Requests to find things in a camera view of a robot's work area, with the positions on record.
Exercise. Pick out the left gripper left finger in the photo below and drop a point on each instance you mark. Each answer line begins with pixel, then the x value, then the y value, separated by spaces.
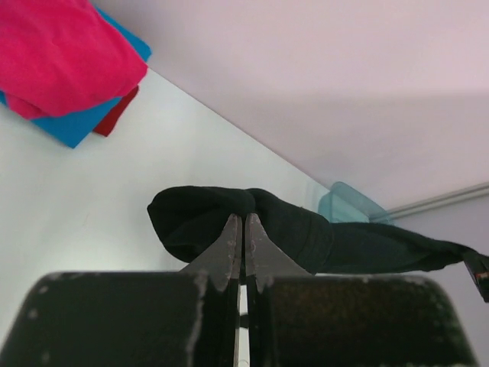
pixel 221 261

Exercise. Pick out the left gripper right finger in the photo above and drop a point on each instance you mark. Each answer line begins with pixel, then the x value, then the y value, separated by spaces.
pixel 264 261

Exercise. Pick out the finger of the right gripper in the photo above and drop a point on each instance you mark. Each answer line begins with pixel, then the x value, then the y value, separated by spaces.
pixel 479 273

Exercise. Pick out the black t shirt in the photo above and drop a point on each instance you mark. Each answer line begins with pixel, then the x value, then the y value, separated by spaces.
pixel 189 219

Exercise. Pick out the teal plastic bin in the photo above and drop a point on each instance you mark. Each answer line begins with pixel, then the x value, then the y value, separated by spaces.
pixel 344 203

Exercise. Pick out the red folded t shirt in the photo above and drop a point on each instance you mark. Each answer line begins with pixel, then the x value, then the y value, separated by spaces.
pixel 108 123

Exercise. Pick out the blue folded t shirt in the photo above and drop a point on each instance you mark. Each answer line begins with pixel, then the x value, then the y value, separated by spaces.
pixel 72 126

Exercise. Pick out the pink folded t shirt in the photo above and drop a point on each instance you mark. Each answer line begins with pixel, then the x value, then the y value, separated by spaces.
pixel 61 57

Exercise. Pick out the right aluminium corner post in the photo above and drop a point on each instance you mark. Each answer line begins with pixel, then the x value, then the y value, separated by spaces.
pixel 454 197

